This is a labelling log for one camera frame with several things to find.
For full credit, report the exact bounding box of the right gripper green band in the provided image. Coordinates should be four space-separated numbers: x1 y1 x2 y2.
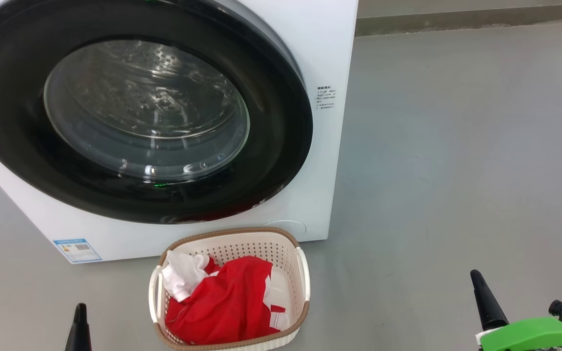
470 269 562 351

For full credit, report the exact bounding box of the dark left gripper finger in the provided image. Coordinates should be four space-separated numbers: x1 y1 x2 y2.
65 303 92 351

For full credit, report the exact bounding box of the red garment with white stripes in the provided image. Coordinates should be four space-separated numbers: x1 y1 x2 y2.
165 255 289 346

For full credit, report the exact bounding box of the black round glass washer door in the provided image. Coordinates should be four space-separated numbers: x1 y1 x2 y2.
0 0 314 225

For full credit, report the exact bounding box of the cream perforated laundry basket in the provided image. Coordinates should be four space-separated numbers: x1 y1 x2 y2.
148 227 311 351

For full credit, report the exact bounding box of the white front-load washing machine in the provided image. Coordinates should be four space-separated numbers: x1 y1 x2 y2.
0 0 360 264

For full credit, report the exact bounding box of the blue energy label sticker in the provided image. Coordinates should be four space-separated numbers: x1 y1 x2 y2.
53 238 102 264

